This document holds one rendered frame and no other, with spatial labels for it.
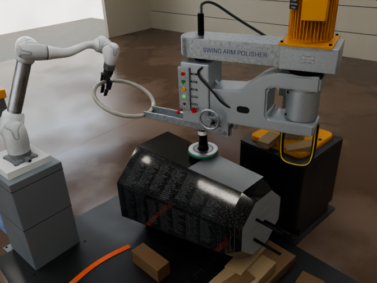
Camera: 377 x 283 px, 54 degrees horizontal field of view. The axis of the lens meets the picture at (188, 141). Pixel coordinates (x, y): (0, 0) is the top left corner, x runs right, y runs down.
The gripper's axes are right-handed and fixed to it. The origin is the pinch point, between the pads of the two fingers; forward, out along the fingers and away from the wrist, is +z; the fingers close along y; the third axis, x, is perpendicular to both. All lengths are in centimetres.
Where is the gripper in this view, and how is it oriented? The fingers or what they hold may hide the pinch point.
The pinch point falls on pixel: (104, 90)
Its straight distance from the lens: 306.4
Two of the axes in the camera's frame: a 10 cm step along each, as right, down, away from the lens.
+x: 6.5, -2.9, 7.0
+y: 6.9, 6.0, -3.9
